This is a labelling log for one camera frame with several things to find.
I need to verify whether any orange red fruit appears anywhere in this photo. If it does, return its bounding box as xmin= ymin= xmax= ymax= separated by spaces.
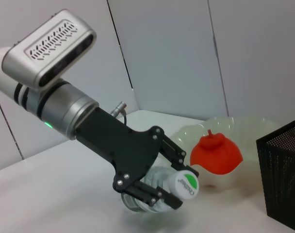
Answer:
xmin=189 ymin=129 xmax=244 ymax=176

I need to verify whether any left arm cable with connector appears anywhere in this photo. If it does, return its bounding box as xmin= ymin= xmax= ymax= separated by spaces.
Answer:
xmin=110 ymin=102 xmax=129 ymax=126

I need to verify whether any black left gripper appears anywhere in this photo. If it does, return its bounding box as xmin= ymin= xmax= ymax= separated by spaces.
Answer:
xmin=73 ymin=107 xmax=200 ymax=210

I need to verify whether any clear green-label water bottle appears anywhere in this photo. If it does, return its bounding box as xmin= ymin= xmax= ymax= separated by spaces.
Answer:
xmin=120 ymin=166 xmax=200 ymax=215

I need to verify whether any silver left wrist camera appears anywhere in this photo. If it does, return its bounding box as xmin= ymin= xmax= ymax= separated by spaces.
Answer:
xmin=1 ymin=9 xmax=98 ymax=93

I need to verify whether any pale green glass fruit plate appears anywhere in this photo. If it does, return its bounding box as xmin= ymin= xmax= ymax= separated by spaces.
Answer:
xmin=169 ymin=116 xmax=282 ymax=195

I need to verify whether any black mesh pen holder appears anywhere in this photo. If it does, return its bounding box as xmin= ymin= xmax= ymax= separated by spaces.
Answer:
xmin=256 ymin=120 xmax=295 ymax=233

